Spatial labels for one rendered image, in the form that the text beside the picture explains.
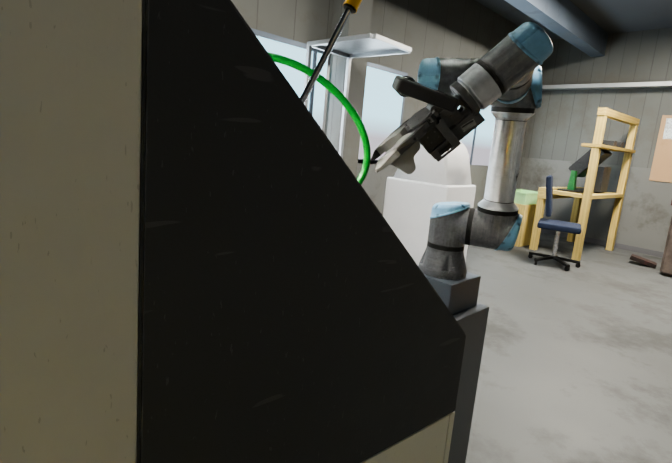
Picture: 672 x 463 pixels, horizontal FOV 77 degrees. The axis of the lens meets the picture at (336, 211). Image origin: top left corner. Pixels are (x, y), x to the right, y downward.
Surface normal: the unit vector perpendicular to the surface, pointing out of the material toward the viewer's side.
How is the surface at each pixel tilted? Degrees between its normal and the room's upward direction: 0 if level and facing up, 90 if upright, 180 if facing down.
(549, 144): 90
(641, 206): 90
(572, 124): 90
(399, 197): 90
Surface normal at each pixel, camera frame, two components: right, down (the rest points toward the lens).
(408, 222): -0.69, 0.06
